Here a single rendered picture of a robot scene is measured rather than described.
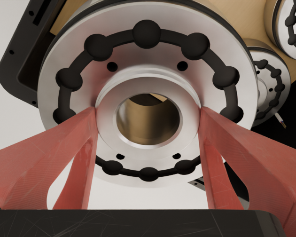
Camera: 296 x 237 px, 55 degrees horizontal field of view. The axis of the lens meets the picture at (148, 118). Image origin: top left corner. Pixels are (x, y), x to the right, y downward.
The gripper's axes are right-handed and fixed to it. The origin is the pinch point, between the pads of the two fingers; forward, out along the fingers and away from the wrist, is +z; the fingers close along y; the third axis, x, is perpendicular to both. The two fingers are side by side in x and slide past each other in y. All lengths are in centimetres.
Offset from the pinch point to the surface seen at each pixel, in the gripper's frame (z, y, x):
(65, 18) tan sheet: 19.1, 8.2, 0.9
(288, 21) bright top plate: 17.3, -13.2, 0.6
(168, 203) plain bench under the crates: 34, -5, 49
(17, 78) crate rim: 9.1, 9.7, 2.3
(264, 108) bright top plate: 17.2, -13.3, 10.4
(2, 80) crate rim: 9.0, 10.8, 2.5
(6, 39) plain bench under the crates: 31.7, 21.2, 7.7
